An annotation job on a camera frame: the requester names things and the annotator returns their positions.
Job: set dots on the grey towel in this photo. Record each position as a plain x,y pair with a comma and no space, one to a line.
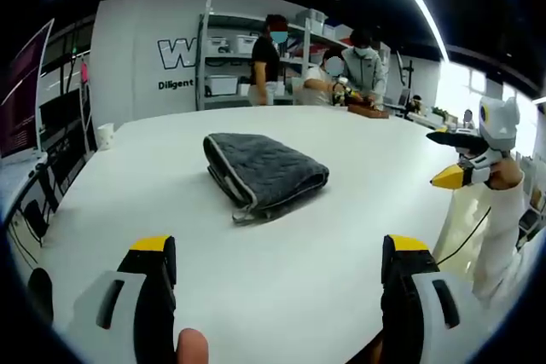
261,168

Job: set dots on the person's right hand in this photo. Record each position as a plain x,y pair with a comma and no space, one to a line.
506,172

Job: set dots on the person's left hand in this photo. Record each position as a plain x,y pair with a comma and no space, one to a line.
193,347

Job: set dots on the brown wooden tray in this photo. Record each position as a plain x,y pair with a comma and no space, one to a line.
368,110

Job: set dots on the white paper cup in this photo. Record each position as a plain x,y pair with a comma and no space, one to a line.
106,136

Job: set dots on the white storage box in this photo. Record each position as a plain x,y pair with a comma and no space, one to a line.
222,84
312,19
246,44

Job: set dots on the metal storage shelf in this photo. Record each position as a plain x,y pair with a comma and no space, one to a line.
256,61

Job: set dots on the computer monitor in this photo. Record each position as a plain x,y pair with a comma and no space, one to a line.
21,95

